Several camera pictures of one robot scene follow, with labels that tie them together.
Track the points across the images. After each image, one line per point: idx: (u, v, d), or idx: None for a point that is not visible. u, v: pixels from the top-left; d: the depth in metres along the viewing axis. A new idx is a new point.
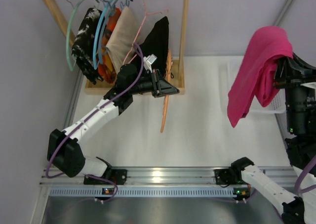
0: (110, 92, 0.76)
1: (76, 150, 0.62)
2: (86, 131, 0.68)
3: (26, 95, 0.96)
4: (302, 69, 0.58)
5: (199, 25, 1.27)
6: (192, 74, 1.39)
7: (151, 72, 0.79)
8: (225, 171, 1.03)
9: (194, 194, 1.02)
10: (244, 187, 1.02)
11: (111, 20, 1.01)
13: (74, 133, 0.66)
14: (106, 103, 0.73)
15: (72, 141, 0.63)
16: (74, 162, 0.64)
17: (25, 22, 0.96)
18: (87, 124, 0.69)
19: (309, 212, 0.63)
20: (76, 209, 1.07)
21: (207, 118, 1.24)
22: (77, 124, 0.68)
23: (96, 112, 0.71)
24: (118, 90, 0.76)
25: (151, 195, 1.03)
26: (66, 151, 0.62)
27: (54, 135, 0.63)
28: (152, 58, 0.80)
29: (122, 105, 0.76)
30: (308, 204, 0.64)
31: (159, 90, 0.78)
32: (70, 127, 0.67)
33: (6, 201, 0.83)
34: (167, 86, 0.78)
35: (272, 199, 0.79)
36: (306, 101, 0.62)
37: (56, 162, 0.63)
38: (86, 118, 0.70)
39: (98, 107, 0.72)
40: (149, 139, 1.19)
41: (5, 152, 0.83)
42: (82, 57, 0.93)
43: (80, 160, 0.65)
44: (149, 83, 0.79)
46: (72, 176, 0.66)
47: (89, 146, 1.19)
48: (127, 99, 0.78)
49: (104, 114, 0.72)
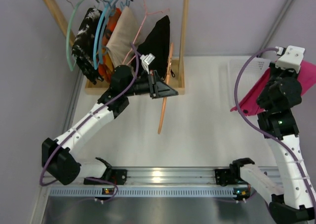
0: (104, 95, 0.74)
1: (67, 159, 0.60)
2: (78, 140, 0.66)
3: (26, 95, 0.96)
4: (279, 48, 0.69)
5: (200, 25, 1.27)
6: (192, 74, 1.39)
7: (148, 73, 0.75)
8: (225, 171, 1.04)
9: (194, 194, 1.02)
10: (244, 187, 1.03)
11: (111, 19, 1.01)
13: (66, 142, 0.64)
14: (99, 108, 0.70)
15: (64, 151, 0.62)
16: (67, 170, 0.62)
17: (25, 22, 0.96)
18: (79, 132, 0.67)
19: (287, 188, 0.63)
20: (76, 210, 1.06)
21: (207, 118, 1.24)
22: (69, 132, 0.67)
23: (89, 118, 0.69)
24: (113, 92, 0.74)
25: (151, 195, 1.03)
26: (58, 160, 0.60)
27: (46, 144, 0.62)
28: (150, 58, 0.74)
29: (117, 109, 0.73)
30: (282, 174, 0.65)
31: (156, 93, 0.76)
32: (62, 135, 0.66)
33: (6, 201, 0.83)
34: (164, 88, 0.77)
35: (264, 193, 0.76)
36: None
37: (50, 171, 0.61)
38: (78, 125, 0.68)
39: (92, 112, 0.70)
40: (149, 139, 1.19)
41: (5, 152, 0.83)
42: (82, 57, 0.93)
43: (74, 167, 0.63)
44: (146, 85, 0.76)
46: (67, 184, 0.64)
47: (90, 146, 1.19)
48: (123, 102, 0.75)
49: (98, 120, 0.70)
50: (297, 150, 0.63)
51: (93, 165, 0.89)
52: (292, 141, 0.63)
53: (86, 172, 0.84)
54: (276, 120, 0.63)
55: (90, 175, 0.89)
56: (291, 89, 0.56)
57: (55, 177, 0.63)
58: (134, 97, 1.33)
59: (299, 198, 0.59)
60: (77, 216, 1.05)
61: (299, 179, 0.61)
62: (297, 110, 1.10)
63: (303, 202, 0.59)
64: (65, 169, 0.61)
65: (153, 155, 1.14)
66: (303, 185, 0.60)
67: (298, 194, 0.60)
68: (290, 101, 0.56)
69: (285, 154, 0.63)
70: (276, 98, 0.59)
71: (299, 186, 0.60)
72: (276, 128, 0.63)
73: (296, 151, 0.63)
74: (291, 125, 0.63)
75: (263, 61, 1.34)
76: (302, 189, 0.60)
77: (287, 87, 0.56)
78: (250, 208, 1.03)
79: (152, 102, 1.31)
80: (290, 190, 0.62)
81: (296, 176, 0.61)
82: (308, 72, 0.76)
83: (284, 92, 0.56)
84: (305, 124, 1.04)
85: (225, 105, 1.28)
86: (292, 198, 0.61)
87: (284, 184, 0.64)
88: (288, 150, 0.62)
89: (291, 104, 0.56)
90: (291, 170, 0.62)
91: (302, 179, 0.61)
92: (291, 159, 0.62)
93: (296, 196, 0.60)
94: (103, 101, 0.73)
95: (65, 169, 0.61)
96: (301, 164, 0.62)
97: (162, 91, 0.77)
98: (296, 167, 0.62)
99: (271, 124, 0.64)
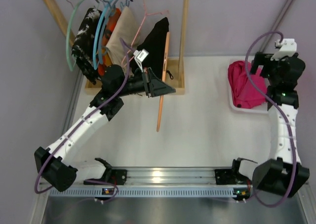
0: (98, 96, 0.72)
1: (60, 168, 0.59)
2: (71, 147, 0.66)
3: (25, 95, 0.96)
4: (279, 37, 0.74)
5: (200, 26, 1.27)
6: (192, 74, 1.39)
7: (142, 71, 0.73)
8: (225, 171, 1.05)
9: (194, 195, 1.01)
10: (244, 187, 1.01)
11: (111, 20, 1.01)
13: (59, 151, 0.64)
14: (92, 112, 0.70)
15: (57, 160, 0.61)
16: (63, 177, 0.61)
17: (25, 22, 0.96)
18: (71, 140, 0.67)
19: (273, 147, 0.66)
20: (76, 209, 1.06)
21: (206, 118, 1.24)
22: (61, 140, 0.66)
23: (81, 124, 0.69)
24: (106, 94, 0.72)
25: (150, 195, 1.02)
26: (52, 169, 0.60)
27: (38, 154, 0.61)
28: (143, 54, 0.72)
29: (110, 111, 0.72)
30: (273, 138, 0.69)
31: (151, 91, 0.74)
32: (55, 144, 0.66)
33: (6, 201, 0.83)
34: (160, 86, 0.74)
35: None
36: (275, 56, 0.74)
37: (46, 178, 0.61)
38: (70, 133, 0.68)
39: (84, 117, 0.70)
40: (148, 139, 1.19)
41: (5, 153, 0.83)
42: (82, 57, 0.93)
43: (71, 174, 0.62)
44: (140, 83, 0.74)
46: (65, 189, 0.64)
47: (89, 146, 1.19)
48: (116, 103, 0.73)
49: (91, 125, 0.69)
50: (292, 118, 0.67)
51: (93, 166, 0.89)
52: (287, 109, 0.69)
53: (84, 175, 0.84)
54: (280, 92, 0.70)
55: (88, 177, 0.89)
56: (295, 63, 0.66)
57: (52, 184, 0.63)
58: (134, 97, 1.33)
59: (280, 151, 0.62)
60: (77, 216, 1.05)
61: (286, 138, 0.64)
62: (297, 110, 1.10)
63: (283, 157, 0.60)
64: (60, 176, 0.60)
65: (153, 155, 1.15)
66: (288, 143, 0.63)
67: (281, 149, 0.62)
68: (292, 68, 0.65)
69: (279, 116, 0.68)
70: (282, 70, 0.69)
71: (284, 143, 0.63)
72: (278, 99, 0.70)
73: (290, 117, 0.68)
74: (293, 100, 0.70)
75: None
76: (286, 147, 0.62)
77: (292, 61, 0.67)
78: (250, 208, 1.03)
79: (152, 102, 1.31)
80: (275, 148, 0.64)
81: (283, 134, 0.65)
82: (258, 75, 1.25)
83: (287, 63, 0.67)
84: (305, 124, 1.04)
85: (225, 105, 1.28)
86: (274, 153, 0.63)
87: (273, 145, 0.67)
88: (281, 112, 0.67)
89: (292, 70, 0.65)
90: (280, 129, 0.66)
91: (289, 139, 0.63)
92: (283, 121, 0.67)
93: (278, 150, 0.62)
94: (96, 103, 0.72)
95: (59, 177, 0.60)
96: (292, 128, 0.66)
97: (158, 89, 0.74)
98: (286, 128, 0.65)
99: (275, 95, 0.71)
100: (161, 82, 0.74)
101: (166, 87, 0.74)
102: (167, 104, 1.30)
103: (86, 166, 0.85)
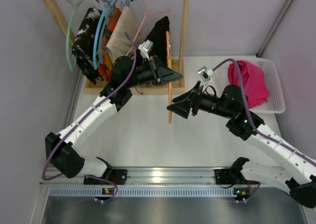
0: (107, 87, 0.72)
1: (71, 154, 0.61)
2: (81, 134, 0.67)
3: (25, 95, 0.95)
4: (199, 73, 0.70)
5: (200, 25, 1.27)
6: (192, 74, 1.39)
7: (149, 59, 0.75)
8: (225, 171, 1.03)
9: (194, 194, 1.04)
10: (244, 187, 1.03)
11: (111, 19, 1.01)
13: (69, 136, 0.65)
14: (102, 102, 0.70)
15: (66, 145, 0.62)
16: (73, 163, 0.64)
17: (25, 22, 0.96)
18: (82, 126, 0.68)
19: (290, 169, 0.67)
20: (76, 210, 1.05)
21: (206, 118, 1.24)
22: (71, 126, 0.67)
23: (92, 112, 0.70)
24: (116, 85, 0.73)
25: (150, 195, 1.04)
26: (61, 155, 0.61)
27: (49, 139, 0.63)
28: (148, 44, 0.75)
29: (119, 101, 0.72)
30: (277, 159, 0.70)
31: (160, 77, 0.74)
32: (65, 130, 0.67)
33: (6, 201, 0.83)
34: (169, 72, 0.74)
35: (277, 183, 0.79)
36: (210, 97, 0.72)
37: (55, 164, 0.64)
38: (81, 119, 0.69)
39: (95, 105, 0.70)
40: (148, 139, 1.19)
41: (5, 153, 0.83)
42: (82, 57, 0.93)
43: (79, 161, 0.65)
44: (148, 73, 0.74)
46: (71, 176, 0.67)
47: (90, 145, 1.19)
48: (126, 94, 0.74)
49: (100, 113, 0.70)
50: (273, 133, 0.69)
51: (97, 164, 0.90)
52: (262, 129, 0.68)
53: (87, 169, 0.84)
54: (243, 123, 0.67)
55: (91, 173, 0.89)
56: (234, 92, 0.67)
57: (60, 171, 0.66)
58: (134, 97, 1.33)
59: (305, 171, 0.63)
60: (78, 217, 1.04)
61: (294, 156, 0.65)
62: (298, 110, 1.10)
63: (311, 173, 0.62)
64: (70, 164, 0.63)
65: (153, 155, 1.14)
66: (299, 157, 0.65)
67: (301, 167, 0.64)
68: (240, 98, 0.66)
69: (267, 142, 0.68)
70: (228, 104, 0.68)
71: (297, 161, 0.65)
72: (246, 127, 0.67)
73: (272, 135, 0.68)
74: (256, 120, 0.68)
75: (263, 61, 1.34)
76: (301, 161, 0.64)
77: (231, 93, 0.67)
78: (250, 208, 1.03)
79: (152, 102, 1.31)
80: (294, 170, 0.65)
81: (288, 155, 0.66)
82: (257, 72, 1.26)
83: (231, 97, 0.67)
84: (307, 125, 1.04)
85: None
86: (300, 175, 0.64)
87: (284, 166, 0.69)
88: (266, 137, 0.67)
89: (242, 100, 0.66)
90: (281, 152, 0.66)
91: (295, 154, 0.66)
92: (274, 144, 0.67)
93: (301, 171, 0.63)
94: (105, 93, 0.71)
95: (69, 162, 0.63)
96: (284, 142, 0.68)
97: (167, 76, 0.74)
98: (283, 148, 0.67)
99: (242, 126, 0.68)
100: (169, 68, 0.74)
101: (173, 73, 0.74)
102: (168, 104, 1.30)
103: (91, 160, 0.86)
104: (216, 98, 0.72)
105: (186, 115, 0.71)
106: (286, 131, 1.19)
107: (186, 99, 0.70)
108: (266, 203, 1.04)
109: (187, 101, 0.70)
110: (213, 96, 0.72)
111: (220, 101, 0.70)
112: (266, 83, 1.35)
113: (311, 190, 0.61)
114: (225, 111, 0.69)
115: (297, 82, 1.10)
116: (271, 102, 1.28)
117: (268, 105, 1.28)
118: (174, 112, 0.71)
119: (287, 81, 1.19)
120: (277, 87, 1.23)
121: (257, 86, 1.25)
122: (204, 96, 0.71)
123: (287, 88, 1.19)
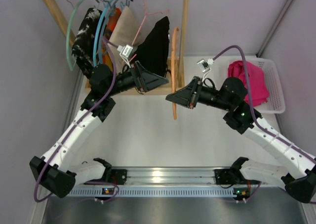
0: (88, 98, 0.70)
1: (58, 176, 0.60)
2: (66, 154, 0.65)
3: (25, 95, 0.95)
4: (200, 66, 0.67)
5: (199, 25, 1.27)
6: (192, 74, 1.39)
7: (130, 67, 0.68)
8: (225, 171, 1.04)
9: (194, 194, 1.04)
10: (244, 187, 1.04)
11: (111, 20, 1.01)
13: (54, 159, 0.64)
14: (83, 116, 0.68)
15: (52, 168, 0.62)
16: (63, 182, 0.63)
17: (24, 22, 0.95)
18: (65, 146, 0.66)
19: (286, 163, 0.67)
20: (76, 210, 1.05)
21: (206, 118, 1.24)
22: (55, 148, 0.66)
23: (74, 129, 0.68)
24: (97, 95, 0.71)
25: (150, 195, 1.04)
26: (49, 177, 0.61)
27: (34, 163, 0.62)
28: (128, 49, 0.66)
29: (102, 112, 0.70)
30: (273, 153, 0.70)
31: (143, 85, 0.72)
32: (49, 152, 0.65)
33: (6, 201, 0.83)
34: (152, 80, 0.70)
35: (273, 179, 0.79)
36: (209, 90, 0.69)
37: (46, 186, 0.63)
38: (63, 139, 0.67)
39: (76, 121, 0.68)
40: (148, 138, 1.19)
41: (6, 153, 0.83)
42: (82, 57, 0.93)
43: (69, 179, 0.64)
44: (130, 79, 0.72)
46: (65, 195, 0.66)
47: (89, 145, 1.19)
48: (108, 103, 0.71)
49: (83, 129, 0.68)
50: (270, 127, 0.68)
51: (92, 168, 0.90)
52: (259, 122, 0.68)
53: (83, 178, 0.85)
54: (239, 114, 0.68)
55: (89, 179, 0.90)
56: (235, 85, 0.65)
57: (52, 192, 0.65)
58: (134, 97, 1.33)
59: (301, 165, 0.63)
60: (77, 217, 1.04)
61: (290, 149, 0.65)
62: (298, 110, 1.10)
63: (307, 167, 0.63)
64: (59, 184, 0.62)
65: (153, 155, 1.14)
66: (295, 152, 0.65)
67: (297, 161, 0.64)
68: (241, 92, 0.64)
69: (263, 135, 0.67)
70: (227, 97, 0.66)
71: (293, 155, 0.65)
72: (244, 120, 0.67)
73: (269, 128, 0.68)
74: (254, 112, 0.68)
75: (263, 61, 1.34)
76: (296, 156, 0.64)
77: (231, 85, 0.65)
78: (250, 208, 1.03)
79: (152, 102, 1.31)
80: (290, 164, 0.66)
81: (284, 149, 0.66)
82: (256, 71, 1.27)
83: (231, 90, 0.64)
84: (307, 125, 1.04)
85: None
86: (295, 169, 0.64)
87: (280, 160, 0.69)
88: (263, 130, 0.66)
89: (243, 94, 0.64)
90: (277, 146, 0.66)
91: (291, 148, 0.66)
92: (270, 137, 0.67)
93: (297, 165, 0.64)
94: (87, 105, 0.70)
95: (58, 184, 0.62)
96: (280, 136, 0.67)
97: (151, 82, 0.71)
98: (280, 142, 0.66)
99: (239, 120, 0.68)
100: (152, 74, 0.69)
101: (157, 78, 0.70)
102: (168, 104, 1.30)
103: (85, 170, 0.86)
104: (215, 90, 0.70)
105: (187, 105, 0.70)
106: (285, 131, 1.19)
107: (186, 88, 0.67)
108: (266, 203, 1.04)
109: (186, 90, 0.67)
110: (211, 87, 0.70)
111: (220, 93, 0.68)
112: (267, 83, 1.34)
113: (308, 188, 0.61)
114: (224, 104, 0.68)
115: (297, 82, 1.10)
116: (271, 102, 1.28)
117: (268, 105, 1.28)
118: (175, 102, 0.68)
119: (287, 81, 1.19)
120: (277, 87, 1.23)
121: (258, 85, 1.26)
122: (203, 88, 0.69)
123: (288, 88, 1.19)
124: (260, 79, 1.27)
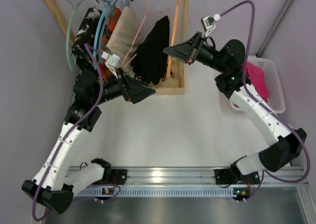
0: (71, 110, 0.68)
1: (53, 197, 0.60)
2: (57, 173, 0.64)
3: (25, 95, 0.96)
4: (204, 20, 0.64)
5: (199, 25, 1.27)
6: (192, 74, 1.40)
7: (117, 77, 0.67)
8: (225, 171, 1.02)
9: (194, 194, 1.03)
10: (244, 187, 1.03)
11: (111, 19, 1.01)
13: (45, 180, 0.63)
14: (69, 131, 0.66)
15: (46, 190, 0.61)
16: (61, 198, 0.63)
17: (25, 22, 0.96)
18: (56, 166, 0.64)
19: (263, 130, 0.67)
20: (76, 210, 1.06)
21: (206, 118, 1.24)
22: (45, 168, 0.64)
23: (61, 146, 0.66)
24: (80, 105, 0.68)
25: (150, 195, 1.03)
26: (44, 200, 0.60)
27: (26, 188, 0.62)
28: (114, 59, 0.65)
29: (88, 122, 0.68)
30: (253, 119, 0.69)
31: (131, 96, 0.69)
32: (40, 173, 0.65)
33: (6, 201, 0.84)
34: (139, 90, 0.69)
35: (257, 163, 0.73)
36: (209, 49, 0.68)
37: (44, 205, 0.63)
38: (52, 159, 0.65)
39: (62, 138, 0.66)
40: (148, 138, 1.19)
41: (6, 153, 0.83)
42: (82, 57, 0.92)
43: (66, 196, 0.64)
44: (117, 88, 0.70)
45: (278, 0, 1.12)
46: (65, 210, 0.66)
47: (89, 145, 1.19)
48: (94, 112, 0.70)
49: (71, 145, 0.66)
50: (256, 94, 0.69)
51: (90, 174, 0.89)
52: (249, 89, 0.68)
53: (84, 183, 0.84)
54: (229, 77, 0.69)
55: (90, 182, 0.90)
56: (236, 49, 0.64)
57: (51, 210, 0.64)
58: None
59: (275, 131, 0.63)
60: (77, 216, 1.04)
61: (269, 116, 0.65)
62: (298, 110, 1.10)
63: (280, 134, 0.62)
64: (57, 203, 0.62)
65: (153, 155, 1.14)
66: (273, 119, 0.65)
67: (273, 128, 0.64)
68: (238, 58, 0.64)
69: (247, 100, 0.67)
70: (224, 60, 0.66)
71: (270, 121, 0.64)
72: (232, 84, 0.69)
73: (254, 95, 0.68)
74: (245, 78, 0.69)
75: (263, 61, 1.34)
76: (274, 122, 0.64)
77: (233, 47, 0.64)
78: (250, 208, 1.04)
79: (152, 101, 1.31)
80: (266, 130, 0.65)
81: (264, 114, 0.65)
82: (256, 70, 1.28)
83: (231, 53, 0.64)
84: (306, 125, 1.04)
85: (226, 105, 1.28)
86: (269, 135, 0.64)
87: (258, 127, 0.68)
88: (248, 94, 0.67)
89: (240, 60, 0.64)
90: (257, 111, 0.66)
91: (271, 114, 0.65)
92: (253, 103, 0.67)
93: (271, 131, 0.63)
94: (71, 116, 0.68)
95: (56, 202, 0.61)
96: (263, 104, 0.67)
97: (139, 94, 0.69)
98: (261, 108, 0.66)
99: (227, 83, 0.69)
100: (139, 84, 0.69)
101: (144, 89, 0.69)
102: (168, 104, 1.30)
103: (83, 177, 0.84)
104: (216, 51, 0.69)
105: (186, 59, 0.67)
106: None
107: (187, 42, 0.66)
108: (265, 202, 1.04)
109: (185, 44, 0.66)
110: (212, 47, 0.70)
111: (219, 54, 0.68)
112: (266, 83, 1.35)
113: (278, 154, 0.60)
114: (219, 65, 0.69)
115: (297, 82, 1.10)
116: (270, 102, 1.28)
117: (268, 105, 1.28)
118: (174, 55, 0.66)
119: (287, 81, 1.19)
120: (276, 87, 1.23)
121: (258, 85, 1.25)
122: (204, 46, 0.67)
123: (287, 88, 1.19)
124: (260, 77, 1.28)
